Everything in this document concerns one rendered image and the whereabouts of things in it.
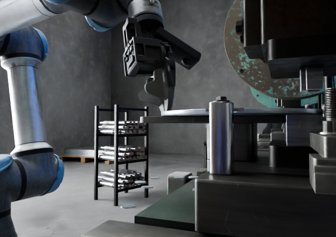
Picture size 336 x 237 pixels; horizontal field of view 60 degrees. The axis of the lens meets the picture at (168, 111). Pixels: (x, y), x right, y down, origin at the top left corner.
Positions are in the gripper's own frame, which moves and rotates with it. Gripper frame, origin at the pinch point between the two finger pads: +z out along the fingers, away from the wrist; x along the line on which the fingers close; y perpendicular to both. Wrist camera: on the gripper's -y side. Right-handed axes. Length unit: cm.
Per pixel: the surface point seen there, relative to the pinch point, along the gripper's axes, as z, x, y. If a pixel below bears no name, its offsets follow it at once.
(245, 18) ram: -9.3, 18.6, -7.2
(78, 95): -279, -613, -87
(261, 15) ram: -7.4, 21.7, -7.3
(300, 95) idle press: -34, -58, -118
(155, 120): 3.6, 3.6, 5.0
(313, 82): 3.1, 20.5, -15.9
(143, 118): 2.7, 2.0, 6.6
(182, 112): 5.5, 12.5, 4.4
